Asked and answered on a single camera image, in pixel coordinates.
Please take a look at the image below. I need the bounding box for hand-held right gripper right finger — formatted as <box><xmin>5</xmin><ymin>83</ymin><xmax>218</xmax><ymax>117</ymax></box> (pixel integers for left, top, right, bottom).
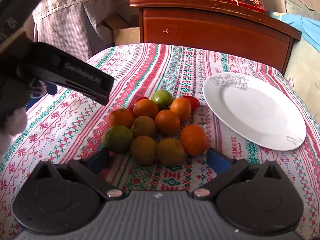
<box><xmin>191</xmin><ymin>147</ymin><xmax>284</xmax><ymax>200</ymax></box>

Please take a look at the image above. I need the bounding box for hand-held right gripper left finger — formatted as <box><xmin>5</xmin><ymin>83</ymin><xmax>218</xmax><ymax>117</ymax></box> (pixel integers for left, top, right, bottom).
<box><xmin>29</xmin><ymin>147</ymin><xmax>124</xmax><ymax>200</ymax></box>

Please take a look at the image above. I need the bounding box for light green tomato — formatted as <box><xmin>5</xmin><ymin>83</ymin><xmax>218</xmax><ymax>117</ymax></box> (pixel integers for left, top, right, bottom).
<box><xmin>102</xmin><ymin>126</ymin><xmax>134</xmax><ymax>153</ymax></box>

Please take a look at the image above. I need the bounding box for dark orange mandarin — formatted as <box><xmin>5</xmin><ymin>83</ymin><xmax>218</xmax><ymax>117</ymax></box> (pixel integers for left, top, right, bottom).
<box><xmin>180</xmin><ymin>124</ymin><xmax>208</xmax><ymax>157</ymax></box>

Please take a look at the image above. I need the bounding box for brown kiwi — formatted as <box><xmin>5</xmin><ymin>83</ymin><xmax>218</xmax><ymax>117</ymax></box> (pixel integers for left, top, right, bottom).
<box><xmin>156</xmin><ymin>138</ymin><xmax>186</xmax><ymax>166</ymax></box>
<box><xmin>131</xmin><ymin>115</ymin><xmax>157</xmax><ymax>138</ymax></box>
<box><xmin>129</xmin><ymin>135</ymin><xmax>157</xmax><ymax>165</ymax></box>

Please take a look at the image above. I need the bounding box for white plate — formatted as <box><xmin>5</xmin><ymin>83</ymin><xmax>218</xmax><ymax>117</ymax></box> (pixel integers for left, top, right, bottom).
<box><xmin>202</xmin><ymin>72</ymin><xmax>307</xmax><ymax>151</ymax></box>

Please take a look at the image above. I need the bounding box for red cherry tomato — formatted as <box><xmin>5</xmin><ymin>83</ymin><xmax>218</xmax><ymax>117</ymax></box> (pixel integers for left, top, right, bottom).
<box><xmin>128</xmin><ymin>96</ymin><xmax>148</xmax><ymax>112</ymax></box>
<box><xmin>182</xmin><ymin>95</ymin><xmax>201</xmax><ymax>112</ymax></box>

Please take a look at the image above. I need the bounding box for dark green tomato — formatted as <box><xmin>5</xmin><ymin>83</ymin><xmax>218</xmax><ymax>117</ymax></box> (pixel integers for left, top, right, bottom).
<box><xmin>151</xmin><ymin>90</ymin><xmax>174</xmax><ymax>110</ymax></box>

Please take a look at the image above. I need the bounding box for person's left hand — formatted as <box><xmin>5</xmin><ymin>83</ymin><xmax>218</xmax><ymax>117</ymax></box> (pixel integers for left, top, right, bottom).
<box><xmin>0</xmin><ymin>106</ymin><xmax>28</xmax><ymax>153</ymax></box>

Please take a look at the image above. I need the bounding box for checked cloth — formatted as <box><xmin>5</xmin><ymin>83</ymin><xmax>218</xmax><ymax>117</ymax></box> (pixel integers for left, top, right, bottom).
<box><xmin>32</xmin><ymin>0</ymin><xmax>117</xmax><ymax>62</ymax></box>

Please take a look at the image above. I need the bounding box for cardboard box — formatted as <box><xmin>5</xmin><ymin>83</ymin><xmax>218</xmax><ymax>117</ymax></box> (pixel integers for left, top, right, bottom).
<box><xmin>100</xmin><ymin>12</ymin><xmax>140</xmax><ymax>47</ymax></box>

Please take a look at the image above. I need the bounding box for patterned tablecloth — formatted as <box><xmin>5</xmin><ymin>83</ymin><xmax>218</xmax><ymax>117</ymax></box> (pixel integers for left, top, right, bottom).
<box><xmin>0</xmin><ymin>42</ymin><xmax>320</xmax><ymax>240</ymax></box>

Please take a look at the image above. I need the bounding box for pale green sofa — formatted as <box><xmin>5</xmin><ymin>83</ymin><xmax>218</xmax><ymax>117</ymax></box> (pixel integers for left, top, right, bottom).
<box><xmin>285</xmin><ymin>37</ymin><xmax>320</xmax><ymax>123</ymax></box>

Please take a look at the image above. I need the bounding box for wooden nightstand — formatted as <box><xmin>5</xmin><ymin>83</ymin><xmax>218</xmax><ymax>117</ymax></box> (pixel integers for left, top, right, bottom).
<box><xmin>129</xmin><ymin>0</ymin><xmax>302</xmax><ymax>77</ymax></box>

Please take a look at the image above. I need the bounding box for blue cloth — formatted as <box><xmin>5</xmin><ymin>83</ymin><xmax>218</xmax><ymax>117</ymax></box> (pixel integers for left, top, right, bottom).
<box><xmin>269</xmin><ymin>11</ymin><xmax>320</xmax><ymax>53</ymax></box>

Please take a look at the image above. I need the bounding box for grey pillow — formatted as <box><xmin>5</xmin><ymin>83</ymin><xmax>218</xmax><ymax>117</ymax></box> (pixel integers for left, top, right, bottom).
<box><xmin>282</xmin><ymin>0</ymin><xmax>320</xmax><ymax>22</ymax></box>

